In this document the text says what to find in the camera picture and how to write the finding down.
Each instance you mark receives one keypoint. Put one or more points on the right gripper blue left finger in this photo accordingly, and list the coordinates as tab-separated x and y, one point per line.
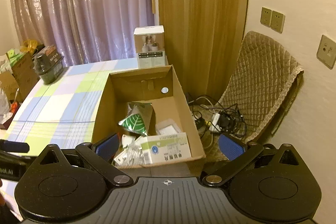
98	157

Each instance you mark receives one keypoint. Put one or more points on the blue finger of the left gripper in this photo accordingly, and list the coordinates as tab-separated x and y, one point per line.
13	146

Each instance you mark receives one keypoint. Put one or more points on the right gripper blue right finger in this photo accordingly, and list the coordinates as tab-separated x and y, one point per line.
240	156

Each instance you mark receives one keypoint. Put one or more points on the clear packet with metal hooks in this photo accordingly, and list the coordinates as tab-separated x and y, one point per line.
130	153

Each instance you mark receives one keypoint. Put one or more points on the silver green foil pouch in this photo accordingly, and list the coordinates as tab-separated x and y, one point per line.
138	118

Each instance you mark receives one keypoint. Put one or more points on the white pill tablet box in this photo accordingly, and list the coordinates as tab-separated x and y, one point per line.
165	148

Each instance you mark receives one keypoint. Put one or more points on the crumpled plastic bag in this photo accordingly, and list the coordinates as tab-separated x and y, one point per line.
5	113

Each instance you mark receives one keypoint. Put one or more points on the checkered tablecloth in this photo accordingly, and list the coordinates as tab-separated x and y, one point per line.
64	111

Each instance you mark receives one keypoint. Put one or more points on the brown cardboard boxes stack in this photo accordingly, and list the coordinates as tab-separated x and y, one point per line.
22	76

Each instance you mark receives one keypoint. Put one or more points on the quilted chair cushion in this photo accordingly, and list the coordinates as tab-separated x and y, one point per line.
263	86

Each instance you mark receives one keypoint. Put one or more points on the green tissue packs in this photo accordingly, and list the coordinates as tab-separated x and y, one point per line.
14	55

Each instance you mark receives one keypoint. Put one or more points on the large brown cardboard box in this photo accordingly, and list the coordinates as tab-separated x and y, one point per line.
160	87

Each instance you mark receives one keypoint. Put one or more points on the dark green wrapped container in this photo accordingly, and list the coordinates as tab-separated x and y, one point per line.
48	64

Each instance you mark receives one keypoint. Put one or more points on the white product box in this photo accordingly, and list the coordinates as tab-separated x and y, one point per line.
150	46

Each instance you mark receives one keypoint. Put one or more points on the purple curtain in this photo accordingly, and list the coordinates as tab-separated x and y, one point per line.
83	31

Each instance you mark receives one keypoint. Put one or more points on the wooden door panel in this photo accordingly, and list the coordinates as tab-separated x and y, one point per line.
203	40

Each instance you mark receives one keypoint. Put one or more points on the single wall socket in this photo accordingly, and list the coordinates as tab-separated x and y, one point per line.
326	52

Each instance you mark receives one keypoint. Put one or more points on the double wall socket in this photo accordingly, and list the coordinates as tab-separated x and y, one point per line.
272	19

